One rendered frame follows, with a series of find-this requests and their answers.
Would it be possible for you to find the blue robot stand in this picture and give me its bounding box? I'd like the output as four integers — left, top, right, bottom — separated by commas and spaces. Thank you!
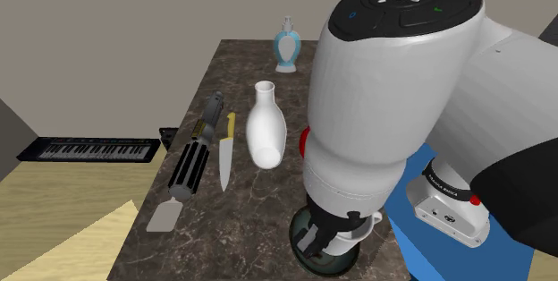
383, 142, 538, 281

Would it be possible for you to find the blue and white bottle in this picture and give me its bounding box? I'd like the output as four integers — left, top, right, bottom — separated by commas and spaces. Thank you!
273, 15, 302, 74

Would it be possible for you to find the dark green plate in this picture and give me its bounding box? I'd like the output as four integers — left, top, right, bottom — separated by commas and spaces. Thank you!
288, 207, 362, 278

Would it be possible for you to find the black and grey cylindrical tool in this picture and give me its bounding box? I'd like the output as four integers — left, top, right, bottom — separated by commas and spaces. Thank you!
145, 90, 225, 234

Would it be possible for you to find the dark marble table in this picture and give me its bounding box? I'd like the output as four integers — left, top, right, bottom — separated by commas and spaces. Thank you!
106, 38, 413, 281

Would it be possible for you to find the white vase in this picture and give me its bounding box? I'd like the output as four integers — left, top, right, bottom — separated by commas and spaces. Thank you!
244, 80, 288, 171

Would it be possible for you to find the black piano keyboard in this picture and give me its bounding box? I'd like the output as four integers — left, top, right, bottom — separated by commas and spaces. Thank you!
15, 136, 163, 165

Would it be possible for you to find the red round object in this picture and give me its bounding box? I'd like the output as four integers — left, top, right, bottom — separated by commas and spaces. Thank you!
298, 125, 312, 159

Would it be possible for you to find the yellow handled kitchen knife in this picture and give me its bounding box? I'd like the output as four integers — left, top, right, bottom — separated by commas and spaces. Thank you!
218, 111, 237, 193

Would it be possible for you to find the white mug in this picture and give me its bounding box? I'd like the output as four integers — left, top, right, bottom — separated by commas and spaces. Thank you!
321, 211, 385, 258

